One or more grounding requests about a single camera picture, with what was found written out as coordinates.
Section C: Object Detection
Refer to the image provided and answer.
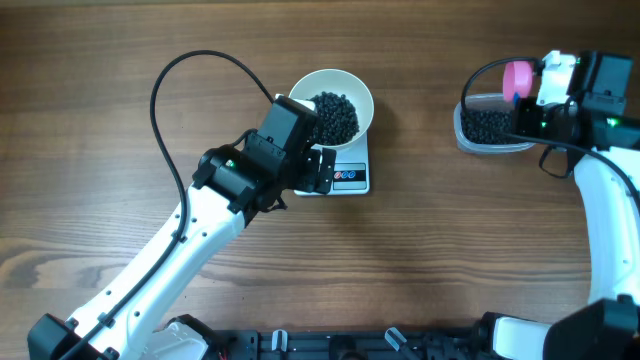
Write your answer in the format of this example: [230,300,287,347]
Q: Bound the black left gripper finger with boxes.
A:
[299,149,321,193]
[315,148,336,194]

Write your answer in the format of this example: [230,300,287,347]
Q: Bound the pink scoop with blue handle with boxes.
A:
[502,61,534,105]

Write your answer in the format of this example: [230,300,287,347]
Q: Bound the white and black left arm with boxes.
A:
[27,96,335,359]

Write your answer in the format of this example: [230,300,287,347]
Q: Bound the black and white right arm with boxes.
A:
[481,51,639,359]

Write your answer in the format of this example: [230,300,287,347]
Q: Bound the white digital kitchen scale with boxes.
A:
[295,133,370,196]

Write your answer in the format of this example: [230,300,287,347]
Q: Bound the white bowl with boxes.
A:
[289,69,374,150]

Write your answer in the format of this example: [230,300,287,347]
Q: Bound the black beans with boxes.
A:
[310,92,512,146]

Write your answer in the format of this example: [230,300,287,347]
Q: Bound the clear plastic container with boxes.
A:
[453,93,534,155]

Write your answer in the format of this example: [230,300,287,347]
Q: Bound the black right camera cable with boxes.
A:
[459,56,640,206]

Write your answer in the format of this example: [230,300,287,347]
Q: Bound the black camera cable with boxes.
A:
[59,49,326,360]
[459,56,640,206]

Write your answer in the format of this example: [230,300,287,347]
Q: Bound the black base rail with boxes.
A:
[204,327,499,360]

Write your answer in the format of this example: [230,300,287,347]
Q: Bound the black left camera cable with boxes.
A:
[59,49,326,360]

